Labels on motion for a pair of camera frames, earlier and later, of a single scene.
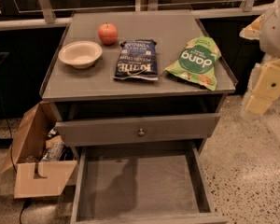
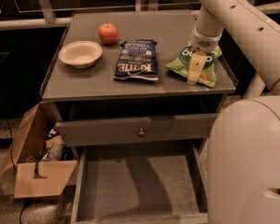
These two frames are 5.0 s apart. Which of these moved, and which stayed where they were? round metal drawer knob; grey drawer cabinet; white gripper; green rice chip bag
Moved: white gripper
Stayed: green rice chip bag; round metal drawer knob; grey drawer cabinet
